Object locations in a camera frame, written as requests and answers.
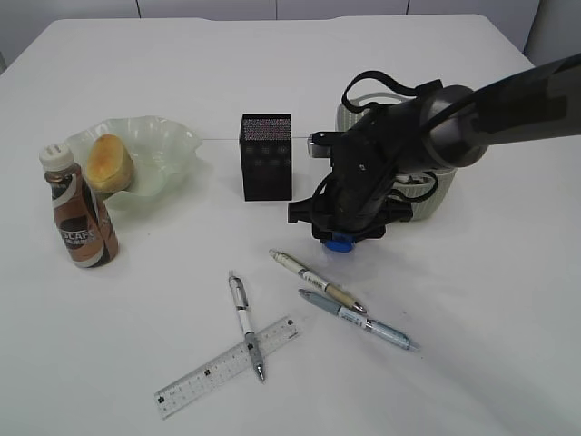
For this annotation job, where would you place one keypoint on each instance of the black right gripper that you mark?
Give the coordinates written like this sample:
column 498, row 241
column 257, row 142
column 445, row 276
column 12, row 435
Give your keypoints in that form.
column 335, row 217

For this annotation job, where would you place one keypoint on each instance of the blue pencil sharpener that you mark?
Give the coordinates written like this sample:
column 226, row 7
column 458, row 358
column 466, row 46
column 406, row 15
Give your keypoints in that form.
column 340, row 243

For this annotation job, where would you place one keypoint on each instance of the white grey pen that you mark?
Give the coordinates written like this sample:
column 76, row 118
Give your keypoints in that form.
column 241, row 304

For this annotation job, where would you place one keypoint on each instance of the yellow bread loaf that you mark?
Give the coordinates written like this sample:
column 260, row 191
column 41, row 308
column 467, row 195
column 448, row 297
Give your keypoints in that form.
column 109, row 167

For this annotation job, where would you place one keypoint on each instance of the brown coffee bottle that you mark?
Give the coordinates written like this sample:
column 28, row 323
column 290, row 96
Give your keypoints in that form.
column 81, row 218

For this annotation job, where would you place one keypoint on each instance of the clear plastic ruler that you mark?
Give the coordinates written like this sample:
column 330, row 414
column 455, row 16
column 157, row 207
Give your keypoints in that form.
column 218, row 371

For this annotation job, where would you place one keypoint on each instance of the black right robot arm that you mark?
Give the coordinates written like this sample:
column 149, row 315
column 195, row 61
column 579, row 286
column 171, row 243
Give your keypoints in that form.
column 434, row 127

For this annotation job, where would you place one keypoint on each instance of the green plastic basket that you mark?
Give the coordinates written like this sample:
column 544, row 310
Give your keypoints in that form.
column 410, row 185

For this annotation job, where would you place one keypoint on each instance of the beige grip pen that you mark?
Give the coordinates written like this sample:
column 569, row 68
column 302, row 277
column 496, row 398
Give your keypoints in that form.
column 315, row 279

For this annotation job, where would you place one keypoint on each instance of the black mesh pen holder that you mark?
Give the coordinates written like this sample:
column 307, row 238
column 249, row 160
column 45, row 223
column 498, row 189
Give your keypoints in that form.
column 265, row 147

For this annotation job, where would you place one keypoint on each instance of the light blue pen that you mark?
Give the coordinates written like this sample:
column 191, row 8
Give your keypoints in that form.
column 366, row 324

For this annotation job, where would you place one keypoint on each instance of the translucent green wavy bowl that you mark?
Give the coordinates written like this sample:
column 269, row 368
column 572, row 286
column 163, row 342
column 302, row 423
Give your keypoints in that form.
column 163, row 152

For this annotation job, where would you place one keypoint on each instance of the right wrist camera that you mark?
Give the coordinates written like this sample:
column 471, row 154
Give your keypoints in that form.
column 320, row 144

